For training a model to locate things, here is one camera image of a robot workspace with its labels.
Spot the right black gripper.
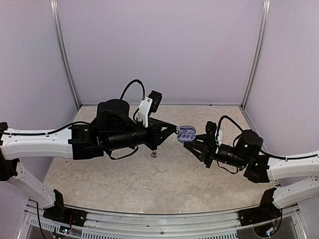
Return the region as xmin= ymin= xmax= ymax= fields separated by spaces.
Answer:
xmin=184 ymin=134 xmax=249 ymax=170

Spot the grey oval earbud case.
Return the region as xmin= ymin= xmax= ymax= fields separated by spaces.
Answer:
xmin=176 ymin=125 xmax=196 ymax=143

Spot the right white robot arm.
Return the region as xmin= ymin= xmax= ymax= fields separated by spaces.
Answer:
xmin=177 ymin=129 xmax=319 ymax=221

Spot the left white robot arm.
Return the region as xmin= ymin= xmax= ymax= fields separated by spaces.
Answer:
xmin=0 ymin=98 xmax=178 ymax=222

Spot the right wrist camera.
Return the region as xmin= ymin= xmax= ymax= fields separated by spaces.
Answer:
xmin=205 ymin=121 xmax=223 ymax=146

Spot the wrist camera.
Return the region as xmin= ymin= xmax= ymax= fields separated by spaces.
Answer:
xmin=134 ymin=90 xmax=162 ymax=127
xmin=205 ymin=121 xmax=223 ymax=146

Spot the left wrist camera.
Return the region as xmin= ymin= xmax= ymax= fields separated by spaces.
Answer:
xmin=134 ymin=90 xmax=162 ymax=127

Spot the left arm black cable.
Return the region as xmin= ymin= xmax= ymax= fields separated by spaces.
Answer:
xmin=0 ymin=79 xmax=147 ymax=161

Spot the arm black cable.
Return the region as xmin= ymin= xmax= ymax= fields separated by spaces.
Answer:
xmin=0 ymin=79 xmax=147 ymax=161
xmin=215 ymin=115 xmax=319 ymax=175

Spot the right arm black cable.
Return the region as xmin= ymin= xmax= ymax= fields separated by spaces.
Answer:
xmin=215 ymin=115 xmax=319 ymax=175

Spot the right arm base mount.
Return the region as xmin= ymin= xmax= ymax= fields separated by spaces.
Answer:
xmin=238 ymin=188 xmax=282 ymax=226

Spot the front aluminium rail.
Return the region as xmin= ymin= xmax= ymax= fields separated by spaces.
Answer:
xmin=18 ymin=196 xmax=306 ymax=239

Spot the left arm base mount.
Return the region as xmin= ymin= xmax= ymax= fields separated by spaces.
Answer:
xmin=43 ymin=189 xmax=88 ymax=227

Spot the left aluminium frame post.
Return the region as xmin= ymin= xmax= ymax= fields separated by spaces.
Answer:
xmin=50 ymin=0 xmax=82 ymax=111

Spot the aluminium frame post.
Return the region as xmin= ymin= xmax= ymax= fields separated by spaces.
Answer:
xmin=241 ymin=0 xmax=271 ymax=111
xmin=50 ymin=0 xmax=82 ymax=111

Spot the right aluminium frame post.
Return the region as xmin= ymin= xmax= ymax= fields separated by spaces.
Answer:
xmin=241 ymin=0 xmax=271 ymax=111

